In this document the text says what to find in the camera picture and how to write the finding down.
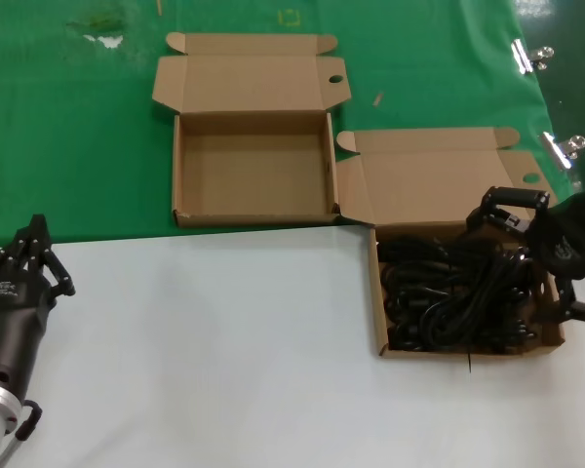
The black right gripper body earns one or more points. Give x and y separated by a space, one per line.
563 244

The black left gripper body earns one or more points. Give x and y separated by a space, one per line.
10 322

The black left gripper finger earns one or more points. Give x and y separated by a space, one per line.
19 244
49 258

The green table cloth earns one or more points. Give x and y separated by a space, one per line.
53 146

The short flat wooden stick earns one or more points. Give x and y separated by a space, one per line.
378 99

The silver binder clip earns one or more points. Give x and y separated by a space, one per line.
556 151
520 56

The empty open cardboard box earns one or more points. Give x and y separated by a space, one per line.
253 166

